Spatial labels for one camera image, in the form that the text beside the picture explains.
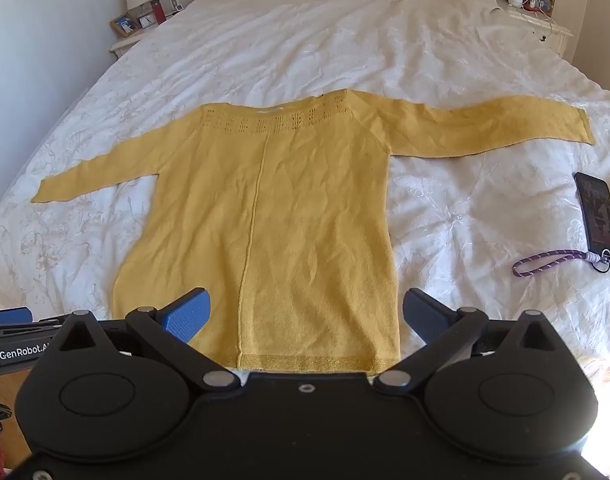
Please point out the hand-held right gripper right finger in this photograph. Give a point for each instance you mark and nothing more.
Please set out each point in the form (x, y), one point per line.
(425, 316)

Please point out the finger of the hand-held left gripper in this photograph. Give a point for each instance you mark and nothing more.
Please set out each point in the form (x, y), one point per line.
(7, 316)
(30, 330)

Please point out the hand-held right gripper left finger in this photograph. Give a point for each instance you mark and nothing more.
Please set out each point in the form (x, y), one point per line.
(189, 316)

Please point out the yellow knit sweater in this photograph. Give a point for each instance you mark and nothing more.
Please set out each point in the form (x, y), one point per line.
(285, 220)

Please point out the black smartphone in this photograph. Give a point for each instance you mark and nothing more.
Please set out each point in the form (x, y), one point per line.
(601, 217)

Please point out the cream nightstand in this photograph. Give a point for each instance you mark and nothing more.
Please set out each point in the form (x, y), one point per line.
(540, 27)
(135, 42)

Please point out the white embroidered bedspread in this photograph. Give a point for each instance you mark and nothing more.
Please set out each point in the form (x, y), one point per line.
(335, 45)

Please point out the small alarm clock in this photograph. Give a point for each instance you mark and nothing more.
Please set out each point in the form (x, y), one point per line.
(145, 21)

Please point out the red box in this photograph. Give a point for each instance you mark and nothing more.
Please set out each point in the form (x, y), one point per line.
(159, 12)

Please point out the small white device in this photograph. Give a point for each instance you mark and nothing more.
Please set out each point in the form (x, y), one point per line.
(176, 3)

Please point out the wooden photo frame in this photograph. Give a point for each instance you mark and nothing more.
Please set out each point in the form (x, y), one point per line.
(124, 24)
(539, 2)

